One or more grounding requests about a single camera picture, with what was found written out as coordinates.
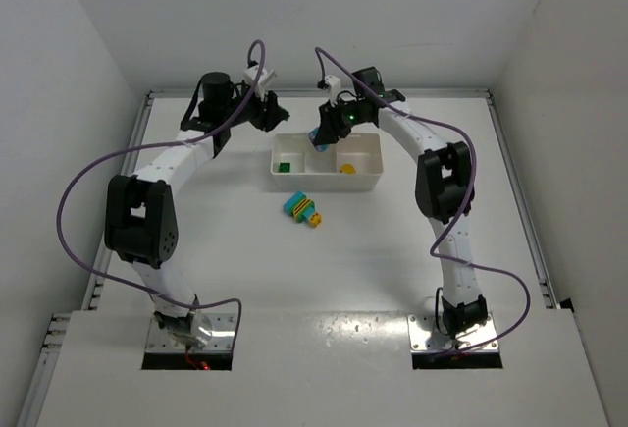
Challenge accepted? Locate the teal green lego stack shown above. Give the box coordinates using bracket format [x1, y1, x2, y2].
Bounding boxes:
[308, 128, 330, 152]

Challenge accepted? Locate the yellow curved lego brick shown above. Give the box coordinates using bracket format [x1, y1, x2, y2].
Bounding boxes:
[340, 164, 356, 175]

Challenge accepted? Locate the bee lego stack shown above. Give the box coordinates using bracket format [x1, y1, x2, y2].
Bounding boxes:
[283, 191, 322, 228]

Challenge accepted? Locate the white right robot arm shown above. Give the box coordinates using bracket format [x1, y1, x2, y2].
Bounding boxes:
[310, 67, 488, 338]

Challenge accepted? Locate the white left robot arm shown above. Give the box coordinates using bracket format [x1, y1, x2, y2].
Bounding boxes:
[104, 66, 289, 339]

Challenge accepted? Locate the white divided container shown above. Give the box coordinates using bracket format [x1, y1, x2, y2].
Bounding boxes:
[270, 133, 384, 192]

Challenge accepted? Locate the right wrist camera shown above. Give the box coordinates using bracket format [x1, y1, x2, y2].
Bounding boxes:
[317, 75, 341, 106]

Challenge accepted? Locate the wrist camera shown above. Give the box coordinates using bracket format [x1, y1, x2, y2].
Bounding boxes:
[243, 65, 277, 99]
[317, 75, 341, 106]

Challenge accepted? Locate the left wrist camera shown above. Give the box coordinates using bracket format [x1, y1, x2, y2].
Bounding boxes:
[243, 65, 277, 99]

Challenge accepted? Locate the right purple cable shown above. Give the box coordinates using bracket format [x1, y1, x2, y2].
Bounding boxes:
[313, 46, 531, 359]

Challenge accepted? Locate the purple cable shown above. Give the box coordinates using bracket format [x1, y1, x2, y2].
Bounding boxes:
[313, 46, 531, 359]
[55, 39, 269, 340]

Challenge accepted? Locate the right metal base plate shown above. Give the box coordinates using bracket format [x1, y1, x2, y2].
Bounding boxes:
[407, 314, 499, 355]

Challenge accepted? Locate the metal base plate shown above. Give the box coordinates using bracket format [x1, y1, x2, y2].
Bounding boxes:
[407, 314, 499, 355]
[145, 311, 237, 354]

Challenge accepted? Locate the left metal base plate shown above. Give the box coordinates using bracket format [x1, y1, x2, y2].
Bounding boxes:
[145, 311, 237, 354]

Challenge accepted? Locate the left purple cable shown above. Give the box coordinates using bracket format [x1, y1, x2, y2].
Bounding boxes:
[55, 39, 269, 340]

